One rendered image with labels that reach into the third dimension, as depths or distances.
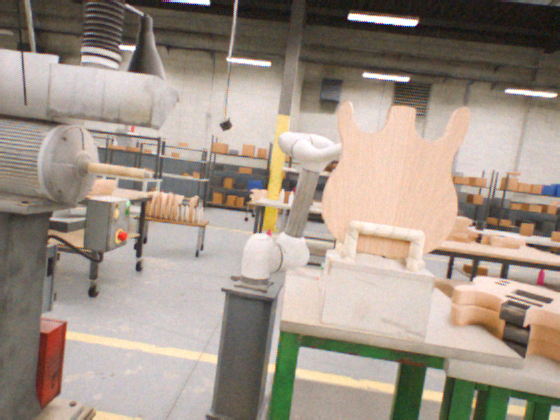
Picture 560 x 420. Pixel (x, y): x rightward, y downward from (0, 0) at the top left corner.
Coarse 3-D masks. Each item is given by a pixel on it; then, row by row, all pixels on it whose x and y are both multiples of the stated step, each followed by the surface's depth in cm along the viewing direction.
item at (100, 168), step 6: (90, 168) 115; (96, 168) 115; (102, 168) 115; (108, 168) 115; (114, 168) 115; (120, 168) 115; (126, 168) 115; (132, 168) 115; (108, 174) 115; (114, 174) 115; (120, 174) 115; (126, 174) 114; (132, 174) 114; (138, 174) 114
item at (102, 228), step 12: (96, 204) 137; (108, 204) 137; (120, 204) 143; (96, 216) 138; (108, 216) 137; (120, 216) 145; (96, 228) 138; (108, 228) 138; (120, 228) 146; (48, 240) 136; (60, 240) 137; (84, 240) 139; (96, 240) 138; (108, 240) 139; (84, 252) 141
